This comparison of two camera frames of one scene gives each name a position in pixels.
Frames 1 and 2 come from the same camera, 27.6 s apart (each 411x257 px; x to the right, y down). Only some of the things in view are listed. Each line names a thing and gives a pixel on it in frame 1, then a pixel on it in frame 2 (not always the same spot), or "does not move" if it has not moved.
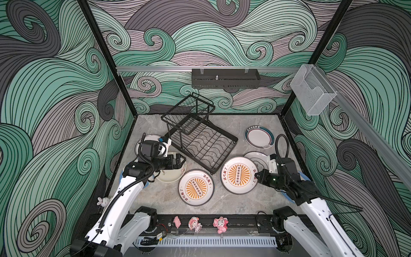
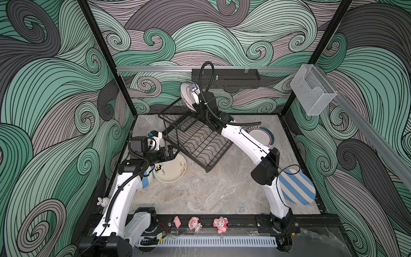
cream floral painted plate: x=170 y=175 does not move
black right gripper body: x=274 y=180 to x=200 y=106
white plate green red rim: x=259 y=137 does not move
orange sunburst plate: x=196 y=188 to x=187 y=96
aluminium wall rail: x=205 y=68 does not move
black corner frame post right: x=323 y=43 does not move
